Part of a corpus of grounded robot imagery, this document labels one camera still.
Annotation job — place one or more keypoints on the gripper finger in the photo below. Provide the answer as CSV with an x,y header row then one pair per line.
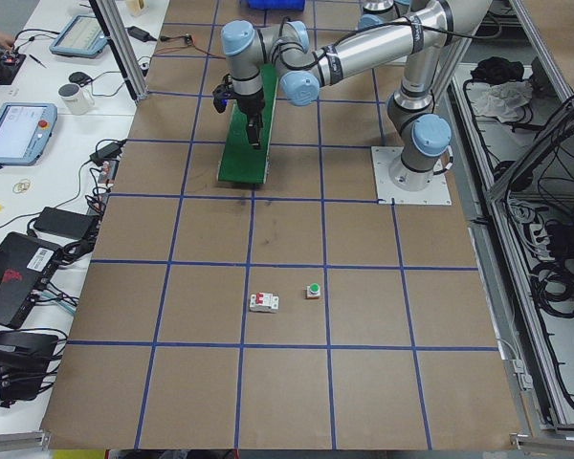
x,y
254,131

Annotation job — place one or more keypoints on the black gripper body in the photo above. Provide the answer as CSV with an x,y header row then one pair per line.
x,y
249,103

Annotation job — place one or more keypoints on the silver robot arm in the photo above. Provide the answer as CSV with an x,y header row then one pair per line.
x,y
281,55
398,7

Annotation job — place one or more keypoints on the green conveyor belt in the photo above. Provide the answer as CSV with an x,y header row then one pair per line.
x,y
241,163

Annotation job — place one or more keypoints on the blue plastic bin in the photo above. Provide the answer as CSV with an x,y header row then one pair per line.
x,y
291,5

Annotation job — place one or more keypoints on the white mug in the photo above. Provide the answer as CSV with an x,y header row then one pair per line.
x,y
78,100

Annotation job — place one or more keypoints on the white red circuit breaker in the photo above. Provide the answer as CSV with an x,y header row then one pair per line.
x,y
264,303

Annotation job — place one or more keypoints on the upper teach pendant tablet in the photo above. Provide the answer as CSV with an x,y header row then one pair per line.
x,y
81,37

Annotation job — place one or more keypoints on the teach pendant tablet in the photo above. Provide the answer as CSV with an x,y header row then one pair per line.
x,y
81,37
25,129

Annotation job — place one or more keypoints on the black power adapter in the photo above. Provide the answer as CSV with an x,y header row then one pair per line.
x,y
65,223

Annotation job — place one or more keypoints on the lower teach pendant tablet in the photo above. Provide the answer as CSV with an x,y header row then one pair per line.
x,y
25,129

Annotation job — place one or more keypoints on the aluminium frame post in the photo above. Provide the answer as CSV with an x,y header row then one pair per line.
x,y
109,18

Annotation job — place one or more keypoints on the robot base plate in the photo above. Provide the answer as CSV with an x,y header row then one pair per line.
x,y
397,185

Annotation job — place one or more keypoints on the green push button switch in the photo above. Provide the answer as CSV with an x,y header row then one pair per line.
x,y
313,291

